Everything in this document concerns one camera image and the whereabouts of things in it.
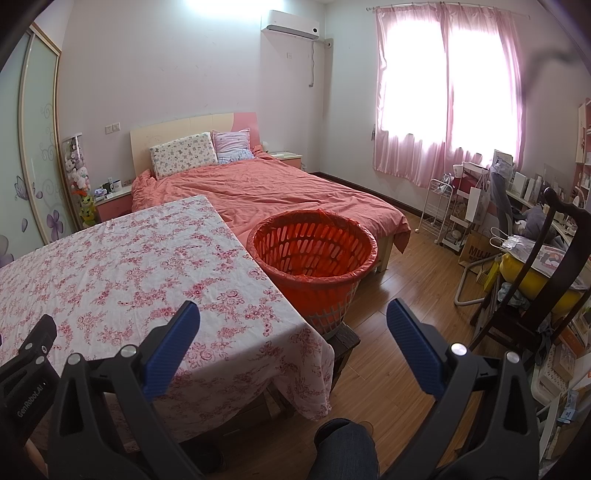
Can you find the white wall switch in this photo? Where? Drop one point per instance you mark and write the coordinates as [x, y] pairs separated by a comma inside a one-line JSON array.
[[112, 128]]

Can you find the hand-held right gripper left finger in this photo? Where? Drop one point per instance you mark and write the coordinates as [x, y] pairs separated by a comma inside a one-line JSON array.
[[178, 344]]

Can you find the green yellow plush toy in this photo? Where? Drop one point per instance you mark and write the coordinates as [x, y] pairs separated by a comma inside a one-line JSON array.
[[87, 210]]

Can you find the brown cardboard bag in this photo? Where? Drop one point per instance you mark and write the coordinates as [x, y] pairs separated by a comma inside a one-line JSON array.
[[478, 251]]

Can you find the clear tube of plush toys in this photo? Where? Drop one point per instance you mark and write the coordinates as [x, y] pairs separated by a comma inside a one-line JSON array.
[[76, 161]]

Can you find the floral print pillow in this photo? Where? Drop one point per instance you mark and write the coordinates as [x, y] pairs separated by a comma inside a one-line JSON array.
[[182, 154]]

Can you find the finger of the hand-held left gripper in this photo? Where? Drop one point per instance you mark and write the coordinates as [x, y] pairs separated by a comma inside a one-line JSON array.
[[37, 337]]

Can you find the dark wooden chair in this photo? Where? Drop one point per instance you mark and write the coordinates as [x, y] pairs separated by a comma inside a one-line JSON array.
[[561, 258]]

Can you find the white paper bag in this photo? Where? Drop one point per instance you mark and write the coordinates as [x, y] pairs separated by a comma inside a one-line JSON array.
[[478, 207]]

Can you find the bed with pink duvet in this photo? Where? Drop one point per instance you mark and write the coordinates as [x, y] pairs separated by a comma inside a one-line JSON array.
[[277, 194]]

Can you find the cluttered desk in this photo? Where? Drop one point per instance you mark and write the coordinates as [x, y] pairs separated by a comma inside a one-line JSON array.
[[526, 189]]

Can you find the curtain rod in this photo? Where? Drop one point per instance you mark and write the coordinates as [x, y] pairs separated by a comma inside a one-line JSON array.
[[438, 7]]

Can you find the pink striped pillow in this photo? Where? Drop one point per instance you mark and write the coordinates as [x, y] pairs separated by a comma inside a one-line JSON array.
[[233, 145]]

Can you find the white air conditioner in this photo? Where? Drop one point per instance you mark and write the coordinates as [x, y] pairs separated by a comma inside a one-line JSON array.
[[288, 22]]

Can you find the white tube frame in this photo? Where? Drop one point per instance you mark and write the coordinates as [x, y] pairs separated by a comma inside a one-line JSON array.
[[464, 286]]

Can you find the air conditioner pipe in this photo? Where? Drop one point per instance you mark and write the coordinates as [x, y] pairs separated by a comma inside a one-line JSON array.
[[314, 60]]

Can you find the person's right leg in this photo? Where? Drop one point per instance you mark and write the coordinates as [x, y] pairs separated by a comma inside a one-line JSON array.
[[346, 452]]

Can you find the pink white nightstand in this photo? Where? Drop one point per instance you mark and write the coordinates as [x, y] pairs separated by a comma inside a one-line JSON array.
[[286, 159], [113, 205]]

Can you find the dark wooden stool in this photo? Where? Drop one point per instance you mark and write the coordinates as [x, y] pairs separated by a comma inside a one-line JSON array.
[[346, 341]]

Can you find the pink curtain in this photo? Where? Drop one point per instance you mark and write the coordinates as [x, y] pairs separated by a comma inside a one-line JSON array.
[[415, 92]]

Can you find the yellow cushion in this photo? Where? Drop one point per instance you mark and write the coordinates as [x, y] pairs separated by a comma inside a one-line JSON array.
[[521, 277]]

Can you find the beige pink bed headboard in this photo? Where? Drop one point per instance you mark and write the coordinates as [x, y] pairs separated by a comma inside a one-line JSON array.
[[184, 127]]

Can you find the grey office chair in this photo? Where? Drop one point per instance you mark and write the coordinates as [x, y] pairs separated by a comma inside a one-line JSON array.
[[501, 194]]

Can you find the floral glass sliding wardrobe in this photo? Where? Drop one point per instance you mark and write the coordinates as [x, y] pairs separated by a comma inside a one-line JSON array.
[[37, 138]]

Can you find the orange plastic laundry basket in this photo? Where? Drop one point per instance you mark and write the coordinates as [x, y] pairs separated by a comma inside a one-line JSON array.
[[318, 295]]

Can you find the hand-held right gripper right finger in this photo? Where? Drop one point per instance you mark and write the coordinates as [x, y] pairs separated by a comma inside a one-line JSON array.
[[413, 344]]

